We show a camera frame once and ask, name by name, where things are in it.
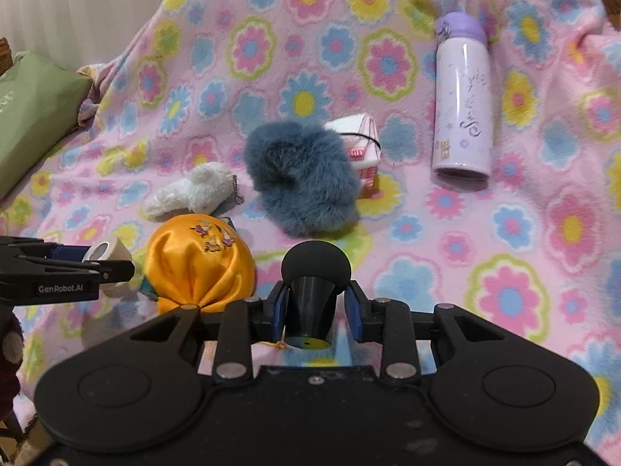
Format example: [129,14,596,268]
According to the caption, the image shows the grey tape roll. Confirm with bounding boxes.
[82,237,133,299]

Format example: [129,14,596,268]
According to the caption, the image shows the black sponge stamp brush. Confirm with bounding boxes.
[281,240,352,350]

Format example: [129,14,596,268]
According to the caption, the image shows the orange satin drawstring pouch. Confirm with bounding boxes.
[143,214,256,315]

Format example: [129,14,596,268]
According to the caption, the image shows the white plush toy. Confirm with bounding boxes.
[142,162,237,218]

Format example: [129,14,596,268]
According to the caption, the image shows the blue fluffy fur pouch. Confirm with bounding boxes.
[244,121,361,238]

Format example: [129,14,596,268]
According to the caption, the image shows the green pillow with lettering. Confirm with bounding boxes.
[0,52,92,197]

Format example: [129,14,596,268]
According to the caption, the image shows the pink white house pouch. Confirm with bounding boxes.
[324,113,381,197]

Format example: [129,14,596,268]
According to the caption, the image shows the pink floral fleece blanket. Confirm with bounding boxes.
[1,0,620,465]

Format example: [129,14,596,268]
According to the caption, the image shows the lilac thermos bottle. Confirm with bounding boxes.
[432,12,493,180]

